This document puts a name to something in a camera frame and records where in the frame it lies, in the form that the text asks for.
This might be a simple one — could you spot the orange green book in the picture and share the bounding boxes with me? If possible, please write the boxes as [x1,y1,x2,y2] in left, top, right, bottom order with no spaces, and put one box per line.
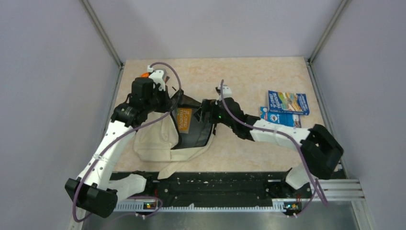
[176,108,192,134]

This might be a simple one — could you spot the cream canvas backpack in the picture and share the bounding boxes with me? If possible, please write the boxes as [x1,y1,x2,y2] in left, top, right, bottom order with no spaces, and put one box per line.
[133,92,216,179]

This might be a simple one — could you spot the blue illustrated cover book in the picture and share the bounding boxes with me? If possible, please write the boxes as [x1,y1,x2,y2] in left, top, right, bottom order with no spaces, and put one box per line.
[268,91,310,115]

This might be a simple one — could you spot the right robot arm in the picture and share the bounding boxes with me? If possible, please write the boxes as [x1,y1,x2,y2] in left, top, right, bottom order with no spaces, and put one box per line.
[194,97,344,197]

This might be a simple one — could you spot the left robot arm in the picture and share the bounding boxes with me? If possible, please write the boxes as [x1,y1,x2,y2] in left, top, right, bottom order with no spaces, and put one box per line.
[65,77,172,222]

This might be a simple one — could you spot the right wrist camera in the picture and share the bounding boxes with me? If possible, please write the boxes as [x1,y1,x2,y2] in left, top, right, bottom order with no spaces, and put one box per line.
[215,85,232,101]

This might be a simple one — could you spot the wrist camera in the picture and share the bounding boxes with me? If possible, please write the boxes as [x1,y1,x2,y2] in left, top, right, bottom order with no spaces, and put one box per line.
[147,65,168,91]
[215,85,232,101]

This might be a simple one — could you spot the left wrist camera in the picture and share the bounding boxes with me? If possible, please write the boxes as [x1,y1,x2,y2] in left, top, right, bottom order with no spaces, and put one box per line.
[147,65,168,91]

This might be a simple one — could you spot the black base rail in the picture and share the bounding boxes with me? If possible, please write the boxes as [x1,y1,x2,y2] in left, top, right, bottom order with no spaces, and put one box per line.
[124,171,318,208]

